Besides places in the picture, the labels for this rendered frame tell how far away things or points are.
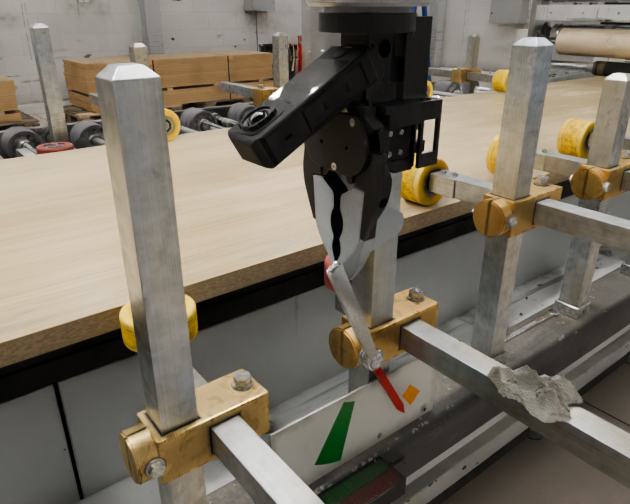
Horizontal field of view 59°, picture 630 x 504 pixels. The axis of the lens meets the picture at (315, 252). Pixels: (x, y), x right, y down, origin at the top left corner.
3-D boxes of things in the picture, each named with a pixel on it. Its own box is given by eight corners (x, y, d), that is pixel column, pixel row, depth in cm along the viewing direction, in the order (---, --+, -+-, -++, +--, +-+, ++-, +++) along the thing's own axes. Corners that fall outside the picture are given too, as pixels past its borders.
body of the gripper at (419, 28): (439, 173, 45) (454, 12, 40) (361, 193, 40) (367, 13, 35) (374, 154, 51) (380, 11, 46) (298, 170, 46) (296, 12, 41)
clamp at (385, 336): (435, 337, 70) (439, 302, 68) (355, 377, 62) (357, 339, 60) (403, 319, 74) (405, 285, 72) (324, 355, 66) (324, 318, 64)
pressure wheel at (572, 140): (575, 151, 115) (588, 164, 121) (592, 115, 115) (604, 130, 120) (549, 145, 119) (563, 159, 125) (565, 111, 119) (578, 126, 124)
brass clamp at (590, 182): (640, 188, 93) (647, 159, 91) (600, 205, 86) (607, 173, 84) (604, 180, 98) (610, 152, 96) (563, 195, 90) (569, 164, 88)
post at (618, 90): (577, 345, 102) (639, 73, 82) (567, 351, 100) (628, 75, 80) (559, 336, 104) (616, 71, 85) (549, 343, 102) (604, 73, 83)
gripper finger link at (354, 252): (410, 276, 48) (418, 174, 45) (360, 296, 45) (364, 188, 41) (385, 264, 51) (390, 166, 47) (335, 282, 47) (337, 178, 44)
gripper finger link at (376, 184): (389, 243, 43) (395, 129, 39) (374, 248, 42) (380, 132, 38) (349, 225, 46) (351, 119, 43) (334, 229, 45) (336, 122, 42)
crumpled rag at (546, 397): (597, 400, 52) (602, 380, 51) (558, 432, 48) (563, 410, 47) (515, 357, 59) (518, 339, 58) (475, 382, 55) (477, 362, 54)
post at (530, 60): (500, 369, 85) (555, 37, 66) (486, 377, 84) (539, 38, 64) (481, 358, 88) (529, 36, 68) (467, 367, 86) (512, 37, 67)
